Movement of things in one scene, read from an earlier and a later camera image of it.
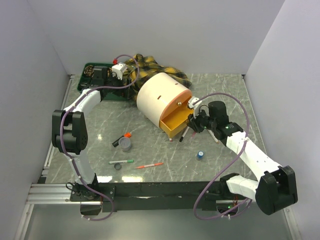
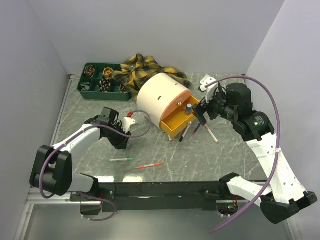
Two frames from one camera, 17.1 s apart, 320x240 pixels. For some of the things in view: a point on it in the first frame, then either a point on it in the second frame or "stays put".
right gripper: [193, 123] to [199, 110]
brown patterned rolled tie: [89, 70] stays put
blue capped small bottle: [199, 155] to [188, 111]
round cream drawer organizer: [163, 98] stays put
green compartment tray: [84, 83] stays put
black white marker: [184, 133] stays put
